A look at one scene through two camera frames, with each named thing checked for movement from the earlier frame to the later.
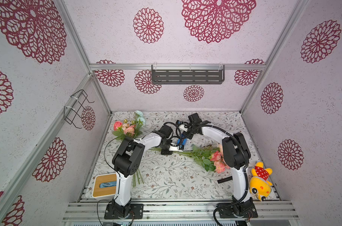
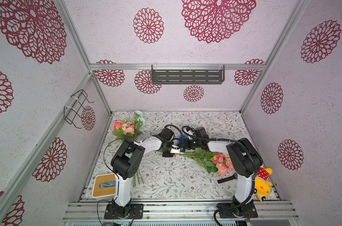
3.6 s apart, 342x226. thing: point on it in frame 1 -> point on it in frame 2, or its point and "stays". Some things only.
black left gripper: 164,153 stays
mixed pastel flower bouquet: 129,130 stays
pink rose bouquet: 213,158 stays
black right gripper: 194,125 -> 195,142
